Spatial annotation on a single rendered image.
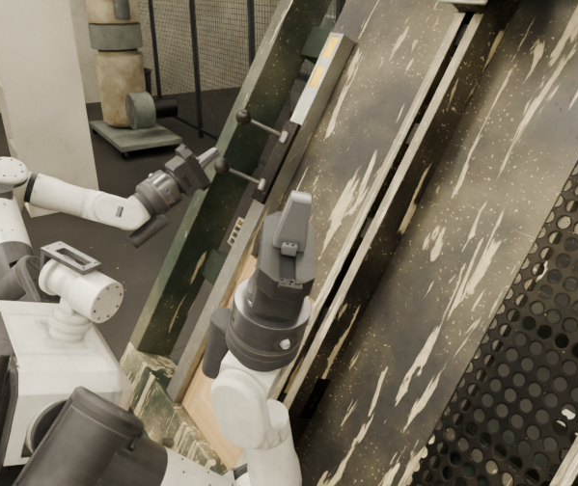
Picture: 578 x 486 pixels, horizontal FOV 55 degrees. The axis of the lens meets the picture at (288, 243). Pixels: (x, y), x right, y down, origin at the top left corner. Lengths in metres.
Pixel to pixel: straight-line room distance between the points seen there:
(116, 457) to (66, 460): 0.06
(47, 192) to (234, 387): 0.76
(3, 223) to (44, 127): 3.77
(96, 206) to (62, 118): 3.70
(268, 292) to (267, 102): 1.02
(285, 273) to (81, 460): 0.33
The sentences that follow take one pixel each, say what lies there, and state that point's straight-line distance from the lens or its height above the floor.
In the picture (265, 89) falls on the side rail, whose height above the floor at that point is 1.57.
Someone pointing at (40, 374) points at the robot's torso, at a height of 1.36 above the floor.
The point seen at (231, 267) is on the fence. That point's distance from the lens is 1.33.
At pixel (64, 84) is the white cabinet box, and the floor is 1.05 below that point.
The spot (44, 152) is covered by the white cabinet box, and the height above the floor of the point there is 0.53.
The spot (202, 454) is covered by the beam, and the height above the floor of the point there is 0.90.
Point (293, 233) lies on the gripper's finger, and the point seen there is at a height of 1.61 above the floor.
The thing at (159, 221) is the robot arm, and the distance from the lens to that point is 1.31.
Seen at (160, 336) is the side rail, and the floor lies 0.93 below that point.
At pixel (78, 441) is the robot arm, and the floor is 1.35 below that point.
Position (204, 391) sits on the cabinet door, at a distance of 1.37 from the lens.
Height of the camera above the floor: 1.84
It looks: 26 degrees down
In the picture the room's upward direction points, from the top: straight up
